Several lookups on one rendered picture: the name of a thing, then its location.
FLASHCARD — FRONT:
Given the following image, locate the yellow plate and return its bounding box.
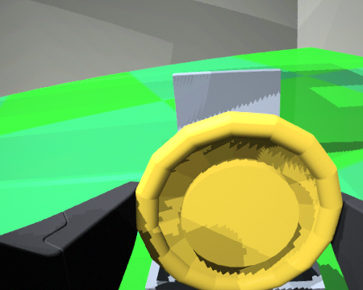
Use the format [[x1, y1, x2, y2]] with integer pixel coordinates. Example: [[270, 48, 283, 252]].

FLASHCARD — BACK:
[[136, 112, 343, 290]]

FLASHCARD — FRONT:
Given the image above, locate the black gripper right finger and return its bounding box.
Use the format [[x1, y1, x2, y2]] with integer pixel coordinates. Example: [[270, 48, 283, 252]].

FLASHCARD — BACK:
[[331, 191, 363, 290]]

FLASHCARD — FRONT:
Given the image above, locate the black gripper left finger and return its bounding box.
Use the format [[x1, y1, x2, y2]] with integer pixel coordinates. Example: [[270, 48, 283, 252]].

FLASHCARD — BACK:
[[0, 180, 140, 290]]

